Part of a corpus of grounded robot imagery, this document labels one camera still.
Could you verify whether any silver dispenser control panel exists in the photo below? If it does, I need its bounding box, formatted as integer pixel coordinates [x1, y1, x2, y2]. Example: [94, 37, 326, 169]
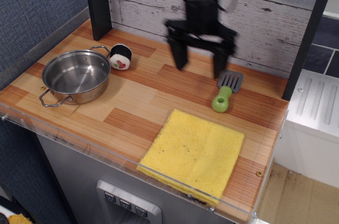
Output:
[96, 180, 163, 223]

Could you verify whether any clear acrylic front guard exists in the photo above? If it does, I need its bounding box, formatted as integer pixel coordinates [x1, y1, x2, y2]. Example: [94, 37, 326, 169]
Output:
[1, 104, 258, 223]

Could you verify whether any black frame post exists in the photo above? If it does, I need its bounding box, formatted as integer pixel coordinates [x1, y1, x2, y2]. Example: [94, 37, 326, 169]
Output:
[87, 0, 112, 41]
[282, 0, 328, 101]

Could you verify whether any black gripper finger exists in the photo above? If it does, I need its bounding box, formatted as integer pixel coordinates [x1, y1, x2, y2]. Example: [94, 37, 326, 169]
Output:
[213, 48, 229, 79]
[169, 37, 188, 70]

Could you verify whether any stainless steel pot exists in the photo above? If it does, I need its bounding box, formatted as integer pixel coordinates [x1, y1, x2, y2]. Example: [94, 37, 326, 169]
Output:
[39, 46, 111, 107]

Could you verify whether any right black frame post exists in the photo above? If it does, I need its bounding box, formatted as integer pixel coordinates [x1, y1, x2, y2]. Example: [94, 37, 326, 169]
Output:
[282, 0, 328, 101]

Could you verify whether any yellow cloth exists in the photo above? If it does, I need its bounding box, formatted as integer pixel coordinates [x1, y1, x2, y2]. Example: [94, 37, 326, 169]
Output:
[137, 110, 245, 205]

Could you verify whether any white ribbed cabinet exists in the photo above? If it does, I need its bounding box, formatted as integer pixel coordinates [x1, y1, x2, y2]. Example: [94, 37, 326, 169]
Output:
[273, 70, 338, 187]

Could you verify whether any yellow object bottom left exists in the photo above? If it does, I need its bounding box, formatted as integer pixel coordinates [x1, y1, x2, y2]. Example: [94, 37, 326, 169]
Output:
[8, 214, 33, 224]

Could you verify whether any grey spatula with green handle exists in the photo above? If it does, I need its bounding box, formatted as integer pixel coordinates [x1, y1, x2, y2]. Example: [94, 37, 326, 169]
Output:
[211, 70, 244, 113]

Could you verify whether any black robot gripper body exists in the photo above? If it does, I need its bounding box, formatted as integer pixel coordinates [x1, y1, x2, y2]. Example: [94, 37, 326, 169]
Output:
[165, 0, 237, 55]

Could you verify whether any left black frame post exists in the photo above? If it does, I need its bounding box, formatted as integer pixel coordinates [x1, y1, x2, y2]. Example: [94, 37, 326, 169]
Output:
[87, 0, 112, 41]

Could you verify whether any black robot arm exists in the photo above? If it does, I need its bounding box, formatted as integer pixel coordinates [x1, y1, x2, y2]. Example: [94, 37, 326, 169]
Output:
[165, 0, 237, 78]

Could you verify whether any plush sushi roll toy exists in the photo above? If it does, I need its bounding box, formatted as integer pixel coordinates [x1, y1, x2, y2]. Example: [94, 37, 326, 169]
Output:
[109, 43, 132, 70]

